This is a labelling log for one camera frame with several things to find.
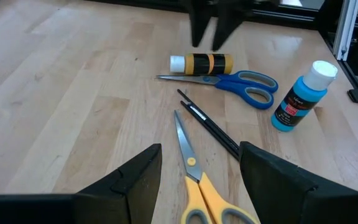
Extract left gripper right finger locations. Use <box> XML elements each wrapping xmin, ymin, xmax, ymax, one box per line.
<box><xmin>239</xmin><ymin>141</ymin><xmax>358</xmax><ymax>224</ymax></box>

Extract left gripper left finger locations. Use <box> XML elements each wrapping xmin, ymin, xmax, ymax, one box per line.
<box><xmin>0</xmin><ymin>142</ymin><xmax>163</xmax><ymax>224</ymax></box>

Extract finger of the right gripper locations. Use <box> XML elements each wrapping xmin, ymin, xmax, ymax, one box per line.
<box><xmin>186</xmin><ymin>0</ymin><xmax>213</xmax><ymax>49</ymax></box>
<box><xmin>211</xmin><ymin>0</ymin><xmax>249</xmax><ymax>52</ymax></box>

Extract blue handled scissors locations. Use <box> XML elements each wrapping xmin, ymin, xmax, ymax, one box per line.
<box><xmin>156</xmin><ymin>70</ymin><xmax>279</xmax><ymax>110</ymax></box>

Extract black paintbrush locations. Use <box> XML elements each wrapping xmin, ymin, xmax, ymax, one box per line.
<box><xmin>177</xmin><ymin>88</ymin><xmax>241</xmax><ymax>153</ymax></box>

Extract yellow handled scissors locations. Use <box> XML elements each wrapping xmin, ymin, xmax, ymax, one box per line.
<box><xmin>173</xmin><ymin>109</ymin><xmax>260</xmax><ymax>224</ymax></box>

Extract black pen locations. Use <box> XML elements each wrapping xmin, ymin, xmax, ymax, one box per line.
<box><xmin>180</xmin><ymin>99</ymin><xmax>241</xmax><ymax>162</ymax></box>

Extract blue paint bottle white cap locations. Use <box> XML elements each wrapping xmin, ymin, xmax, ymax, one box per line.
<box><xmin>270</xmin><ymin>60</ymin><xmax>339</xmax><ymax>133</ymax></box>

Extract aluminium frame post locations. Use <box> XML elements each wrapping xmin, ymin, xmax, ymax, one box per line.
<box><xmin>333</xmin><ymin>0</ymin><xmax>358</xmax><ymax>62</ymax></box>

